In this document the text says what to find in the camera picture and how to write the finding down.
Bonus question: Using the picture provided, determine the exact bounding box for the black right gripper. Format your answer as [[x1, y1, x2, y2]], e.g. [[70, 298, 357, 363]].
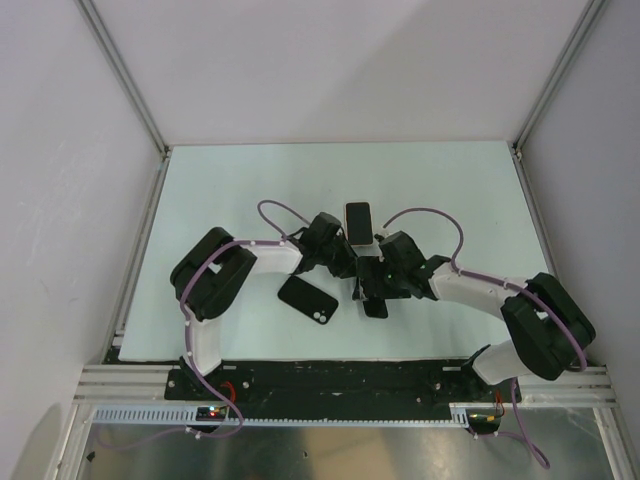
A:
[[353, 257, 411, 301]]

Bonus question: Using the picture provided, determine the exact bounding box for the pink silicone phone case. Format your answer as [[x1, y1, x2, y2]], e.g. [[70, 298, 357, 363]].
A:
[[344, 201, 376, 248]]

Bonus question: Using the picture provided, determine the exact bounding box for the black smartphone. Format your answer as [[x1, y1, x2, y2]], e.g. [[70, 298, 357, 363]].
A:
[[346, 202, 373, 244]]

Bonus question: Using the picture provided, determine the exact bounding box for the black phone case with holes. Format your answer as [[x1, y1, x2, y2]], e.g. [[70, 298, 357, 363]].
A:
[[277, 276, 339, 325]]

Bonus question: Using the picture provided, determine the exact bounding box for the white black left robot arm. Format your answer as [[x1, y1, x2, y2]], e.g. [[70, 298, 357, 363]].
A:
[[170, 212, 357, 399]]

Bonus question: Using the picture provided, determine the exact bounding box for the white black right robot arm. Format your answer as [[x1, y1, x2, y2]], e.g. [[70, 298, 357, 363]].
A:
[[353, 231, 596, 401]]

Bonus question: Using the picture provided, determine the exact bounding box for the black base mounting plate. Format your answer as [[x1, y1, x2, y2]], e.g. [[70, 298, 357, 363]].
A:
[[164, 360, 521, 414]]

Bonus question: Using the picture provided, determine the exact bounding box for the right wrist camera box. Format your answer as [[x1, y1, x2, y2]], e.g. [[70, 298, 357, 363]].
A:
[[374, 225, 393, 238]]

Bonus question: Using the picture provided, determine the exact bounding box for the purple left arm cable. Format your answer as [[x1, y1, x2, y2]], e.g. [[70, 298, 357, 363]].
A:
[[94, 199, 311, 451]]

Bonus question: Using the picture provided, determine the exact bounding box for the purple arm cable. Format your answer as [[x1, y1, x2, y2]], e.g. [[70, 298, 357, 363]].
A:
[[382, 207, 589, 471], [94, 199, 311, 451]]

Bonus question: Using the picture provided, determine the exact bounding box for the grey slotted cable duct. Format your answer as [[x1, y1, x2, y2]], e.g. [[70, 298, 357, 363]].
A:
[[93, 404, 469, 428]]

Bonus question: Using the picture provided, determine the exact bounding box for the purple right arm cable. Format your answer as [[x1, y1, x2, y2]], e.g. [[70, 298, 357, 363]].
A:
[[382, 207, 589, 471]]

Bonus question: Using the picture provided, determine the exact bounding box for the aluminium corner post left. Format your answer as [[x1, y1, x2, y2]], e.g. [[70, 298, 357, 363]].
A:
[[75, 0, 170, 160]]

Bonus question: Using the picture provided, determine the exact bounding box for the aluminium corner post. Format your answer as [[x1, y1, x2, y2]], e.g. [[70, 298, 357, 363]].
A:
[[75, 0, 170, 160], [511, 0, 610, 159]]

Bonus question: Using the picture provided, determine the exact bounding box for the aluminium corner post right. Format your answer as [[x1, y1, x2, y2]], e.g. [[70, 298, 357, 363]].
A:
[[511, 0, 610, 159]]

